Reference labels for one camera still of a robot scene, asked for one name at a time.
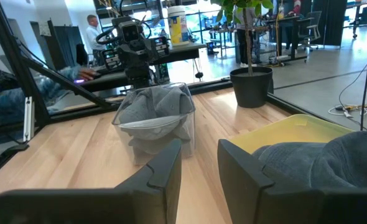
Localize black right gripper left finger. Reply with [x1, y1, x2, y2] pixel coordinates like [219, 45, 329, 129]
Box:
[0, 138, 183, 224]

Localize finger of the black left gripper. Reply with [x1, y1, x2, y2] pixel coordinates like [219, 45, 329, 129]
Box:
[101, 49, 123, 72]
[150, 36, 171, 59]

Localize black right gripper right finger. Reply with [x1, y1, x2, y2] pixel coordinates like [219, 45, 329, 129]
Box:
[217, 139, 367, 224]

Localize grey cap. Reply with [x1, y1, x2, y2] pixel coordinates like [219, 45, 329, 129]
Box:
[118, 86, 195, 156]

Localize black work desk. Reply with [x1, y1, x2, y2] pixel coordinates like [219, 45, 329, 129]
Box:
[77, 42, 208, 93]

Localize white yellow wipes canister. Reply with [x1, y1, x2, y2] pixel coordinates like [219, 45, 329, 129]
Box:
[167, 5, 190, 47]

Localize person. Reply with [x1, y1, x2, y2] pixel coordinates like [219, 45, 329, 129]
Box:
[0, 39, 99, 149]
[85, 14, 107, 67]
[233, 6, 259, 68]

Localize clear plastic container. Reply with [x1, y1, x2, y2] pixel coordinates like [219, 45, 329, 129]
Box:
[111, 82, 197, 166]

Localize yellow plastic tray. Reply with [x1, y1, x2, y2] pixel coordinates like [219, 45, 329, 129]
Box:
[229, 113, 355, 156]

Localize green tree in black pot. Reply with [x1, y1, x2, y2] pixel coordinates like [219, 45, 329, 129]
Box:
[210, 0, 274, 109]

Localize black office desk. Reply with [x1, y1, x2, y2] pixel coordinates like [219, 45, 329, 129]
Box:
[264, 15, 315, 63]

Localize black office chair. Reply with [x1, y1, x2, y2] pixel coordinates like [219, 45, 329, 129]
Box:
[297, 11, 323, 52]

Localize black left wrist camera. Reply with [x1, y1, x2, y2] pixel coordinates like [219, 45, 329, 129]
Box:
[111, 16, 144, 44]

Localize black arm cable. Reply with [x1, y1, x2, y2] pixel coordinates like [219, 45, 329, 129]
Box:
[95, 26, 124, 45]

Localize black table frame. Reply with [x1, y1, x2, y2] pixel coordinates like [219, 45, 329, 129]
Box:
[0, 0, 363, 184]

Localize silver aluminium bracket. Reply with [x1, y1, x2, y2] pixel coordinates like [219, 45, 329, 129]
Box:
[22, 95, 35, 143]

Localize floor cable bundle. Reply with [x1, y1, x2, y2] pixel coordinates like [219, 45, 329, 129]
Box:
[327, 98, 367, 121]

